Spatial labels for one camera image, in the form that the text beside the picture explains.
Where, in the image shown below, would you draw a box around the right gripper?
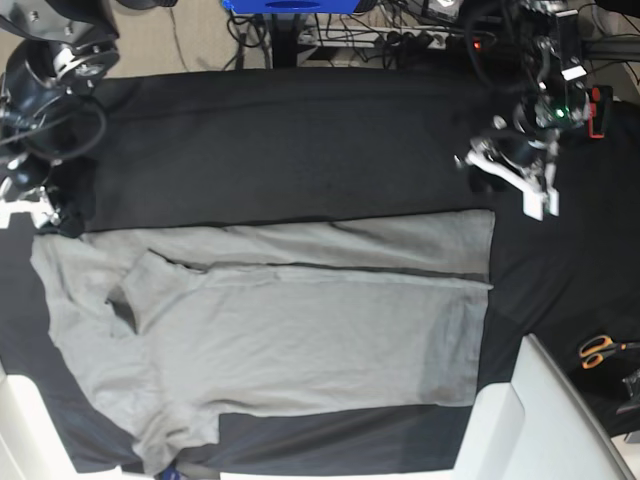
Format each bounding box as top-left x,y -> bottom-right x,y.
1,152 -> 96,238

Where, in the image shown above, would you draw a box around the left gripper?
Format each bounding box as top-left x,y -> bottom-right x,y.
468,116 -> 559,220

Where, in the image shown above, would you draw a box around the grey T-shirt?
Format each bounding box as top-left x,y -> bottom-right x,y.
31,210 -> 495,474

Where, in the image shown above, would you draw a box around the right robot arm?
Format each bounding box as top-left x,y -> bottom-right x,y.
1,1 -> 120,238

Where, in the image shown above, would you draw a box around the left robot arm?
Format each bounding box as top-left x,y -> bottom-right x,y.
458,1 -> 591,221

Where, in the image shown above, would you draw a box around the black table cloth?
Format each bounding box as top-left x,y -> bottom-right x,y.
1,69 -> 639,476

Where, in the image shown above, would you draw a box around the red black clamp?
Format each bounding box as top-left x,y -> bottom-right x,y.
588,85 -> 614,139

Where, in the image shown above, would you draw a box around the white power strip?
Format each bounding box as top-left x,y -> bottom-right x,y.
311,26 -> 465,51

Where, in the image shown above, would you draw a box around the black crumpled object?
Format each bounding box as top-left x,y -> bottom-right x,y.
616,370 -> 640,415

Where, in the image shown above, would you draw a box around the white base block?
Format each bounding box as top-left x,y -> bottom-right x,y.
1,372 -> 79,480
451,334 -> 634,480

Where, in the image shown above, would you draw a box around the orange handled scissors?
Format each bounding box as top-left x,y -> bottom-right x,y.
578,335 -> 639,370

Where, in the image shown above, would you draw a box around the blue plastic mount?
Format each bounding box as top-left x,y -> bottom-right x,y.
221,0 -> 359,15

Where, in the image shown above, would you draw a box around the black table leg post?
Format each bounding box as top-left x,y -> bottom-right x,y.
267,13 -> 306,69

